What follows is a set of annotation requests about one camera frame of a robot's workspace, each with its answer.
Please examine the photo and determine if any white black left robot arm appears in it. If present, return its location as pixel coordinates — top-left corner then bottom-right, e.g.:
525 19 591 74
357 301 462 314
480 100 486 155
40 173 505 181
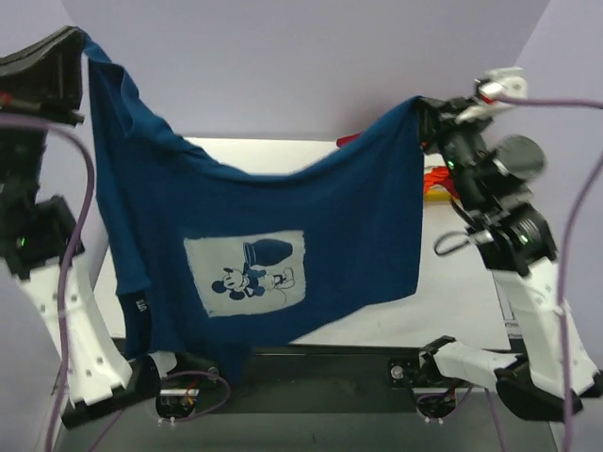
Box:
1 26 191 428

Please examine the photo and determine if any blue Mickey Mouse t-shirt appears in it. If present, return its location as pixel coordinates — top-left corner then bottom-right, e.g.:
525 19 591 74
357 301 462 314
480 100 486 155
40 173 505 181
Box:
84 39 424 379

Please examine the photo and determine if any orange t-shirt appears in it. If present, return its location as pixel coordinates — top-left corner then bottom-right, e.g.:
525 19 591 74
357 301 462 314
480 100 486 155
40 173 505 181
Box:
423 166 458 197

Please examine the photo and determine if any yellow plastic bin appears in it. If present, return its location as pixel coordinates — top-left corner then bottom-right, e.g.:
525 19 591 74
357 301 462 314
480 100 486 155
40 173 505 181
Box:
423 189 455 203

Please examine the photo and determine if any dark red t-shirt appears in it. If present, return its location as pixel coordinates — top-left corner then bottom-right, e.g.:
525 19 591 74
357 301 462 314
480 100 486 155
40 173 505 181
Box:
335 132 363 148

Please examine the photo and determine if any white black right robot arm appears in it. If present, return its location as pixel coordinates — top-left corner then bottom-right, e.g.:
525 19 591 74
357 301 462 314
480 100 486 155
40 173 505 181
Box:
416 98 602 423

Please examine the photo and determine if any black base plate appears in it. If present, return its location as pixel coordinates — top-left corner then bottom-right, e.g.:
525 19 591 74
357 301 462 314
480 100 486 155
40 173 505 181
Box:
155 346 468 422

